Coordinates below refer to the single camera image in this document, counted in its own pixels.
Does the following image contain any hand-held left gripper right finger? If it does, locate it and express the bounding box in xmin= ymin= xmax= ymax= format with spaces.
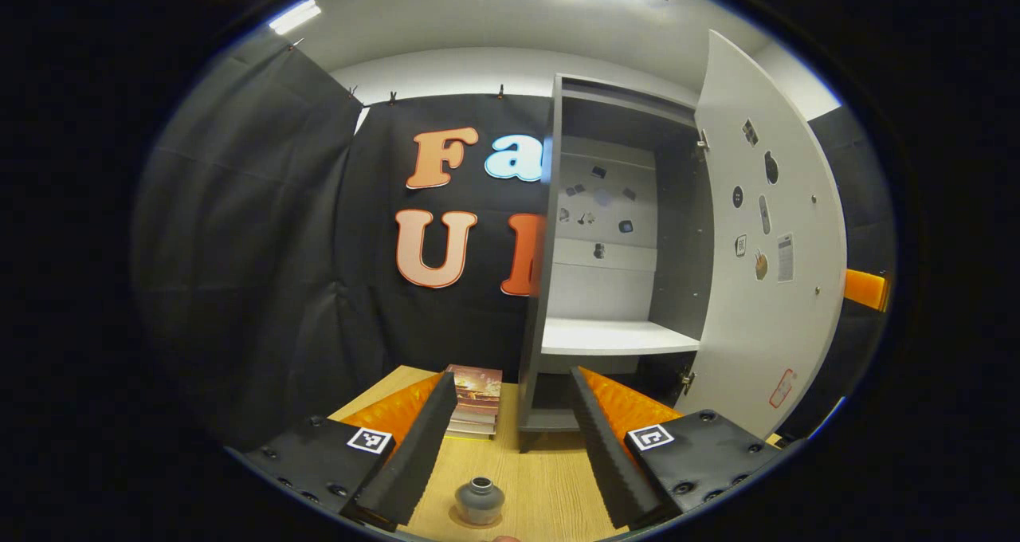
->
xmin=568 ymin=365 xmax=786 ymax=531

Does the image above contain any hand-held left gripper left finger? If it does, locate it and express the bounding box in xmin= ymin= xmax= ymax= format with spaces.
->
xmin=239 ymin=371 xmax=459 ymax=531

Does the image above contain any silver bottle with red label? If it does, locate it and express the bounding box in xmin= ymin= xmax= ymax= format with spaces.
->
xmin=455 ymin=477 xmax=506 ymax=526

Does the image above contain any brown round coaster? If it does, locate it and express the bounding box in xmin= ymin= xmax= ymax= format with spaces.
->
xmin=448 ymin=504 xmax=512 ymax=532

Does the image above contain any white cabinet door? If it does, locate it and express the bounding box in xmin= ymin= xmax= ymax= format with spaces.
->
xmin=676 ymin=30 xmax=848 ymax=439

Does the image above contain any grey cabinet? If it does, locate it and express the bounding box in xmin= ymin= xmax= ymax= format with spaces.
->
xmin=518 ymin=73 xmax=714 ymax=453

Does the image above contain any stack of thin books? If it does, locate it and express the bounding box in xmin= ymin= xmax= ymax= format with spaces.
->
xmin=445 ymin=364 xmax=504 ymax=439

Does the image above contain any ceiling light panel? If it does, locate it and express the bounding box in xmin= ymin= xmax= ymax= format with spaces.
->
xmin=268 ymin=0 xmax=323 ymax=36

